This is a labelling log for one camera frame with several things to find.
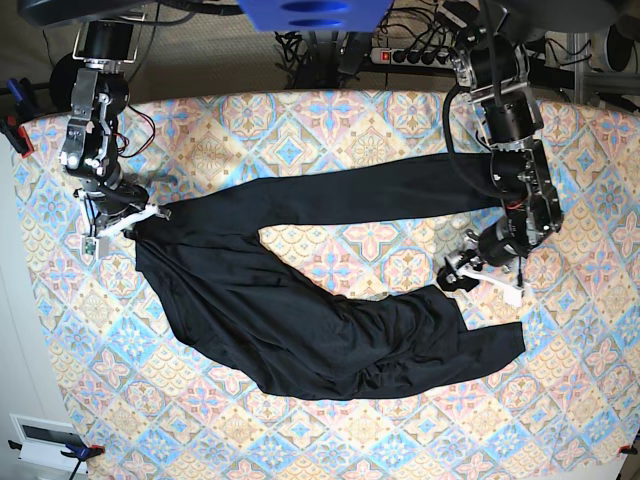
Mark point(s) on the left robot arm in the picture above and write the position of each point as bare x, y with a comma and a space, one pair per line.
491, 67

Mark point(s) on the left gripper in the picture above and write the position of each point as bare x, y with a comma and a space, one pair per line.
498, 245

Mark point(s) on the white wall outlet box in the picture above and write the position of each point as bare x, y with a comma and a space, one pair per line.
43, 441

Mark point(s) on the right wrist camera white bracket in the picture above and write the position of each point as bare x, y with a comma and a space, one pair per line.
101, 228

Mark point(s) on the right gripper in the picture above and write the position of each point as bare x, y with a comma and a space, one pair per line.
106, 206

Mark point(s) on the blue table clamp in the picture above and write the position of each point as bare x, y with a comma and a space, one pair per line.
12, 125

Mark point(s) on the patterned tablecloth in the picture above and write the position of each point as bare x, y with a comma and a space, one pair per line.
165, 412

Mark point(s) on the black orange bottom clamp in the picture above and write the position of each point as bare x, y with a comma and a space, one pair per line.
75, 452

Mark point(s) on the round black speaker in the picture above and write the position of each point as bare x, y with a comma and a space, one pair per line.
62, 80

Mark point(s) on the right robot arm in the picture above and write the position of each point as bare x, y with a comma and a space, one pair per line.
104, 44

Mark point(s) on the black t-shirt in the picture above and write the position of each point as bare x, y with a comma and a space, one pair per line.
234, 301

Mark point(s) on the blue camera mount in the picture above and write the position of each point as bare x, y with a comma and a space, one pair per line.
315, 15

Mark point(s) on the white power strip red switch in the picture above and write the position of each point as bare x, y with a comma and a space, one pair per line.
425, 57

